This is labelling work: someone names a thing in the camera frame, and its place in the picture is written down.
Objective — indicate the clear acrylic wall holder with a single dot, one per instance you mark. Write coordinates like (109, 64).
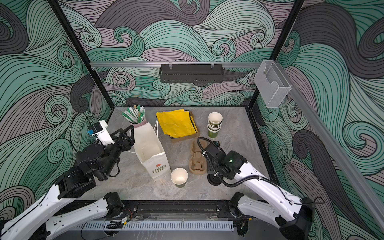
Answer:
(272, 83)

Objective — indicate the yellow napkin stack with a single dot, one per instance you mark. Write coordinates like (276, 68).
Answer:
(177, 124)

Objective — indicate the black coffee lid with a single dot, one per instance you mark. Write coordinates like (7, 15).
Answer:
(215, 180)

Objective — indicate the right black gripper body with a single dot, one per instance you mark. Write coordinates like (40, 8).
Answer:
(213, 168)

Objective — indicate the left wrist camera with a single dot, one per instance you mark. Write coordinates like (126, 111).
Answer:
(99, 130)

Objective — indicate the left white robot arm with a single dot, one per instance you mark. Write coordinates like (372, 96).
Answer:
(94, 162)

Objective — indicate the stack of green paper cups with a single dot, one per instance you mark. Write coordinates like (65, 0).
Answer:
(215, 120)

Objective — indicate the pink cup of stirrers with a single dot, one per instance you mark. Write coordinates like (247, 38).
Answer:
(136, 115)

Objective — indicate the white slotted cable duct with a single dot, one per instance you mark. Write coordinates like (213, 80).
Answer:
(153, 225)

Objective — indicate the white paper takeout bag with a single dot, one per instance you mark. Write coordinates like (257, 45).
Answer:
(150, 152)

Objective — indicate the brown cardboard napkin tray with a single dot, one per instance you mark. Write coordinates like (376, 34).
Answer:
(193, 136)

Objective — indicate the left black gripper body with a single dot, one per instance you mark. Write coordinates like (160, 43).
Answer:
(114, 152)

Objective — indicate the green paper coffee cup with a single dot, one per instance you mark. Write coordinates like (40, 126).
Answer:
(179, 177)

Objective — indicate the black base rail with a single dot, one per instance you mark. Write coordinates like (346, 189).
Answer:
(135, 208)

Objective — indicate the brown pulp cup carrier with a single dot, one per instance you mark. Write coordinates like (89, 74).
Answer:
(197, 162)

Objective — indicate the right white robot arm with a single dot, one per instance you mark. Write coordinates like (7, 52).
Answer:
(292, 215)

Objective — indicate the black wall-mounted tray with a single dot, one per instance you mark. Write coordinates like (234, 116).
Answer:
(192, 73)

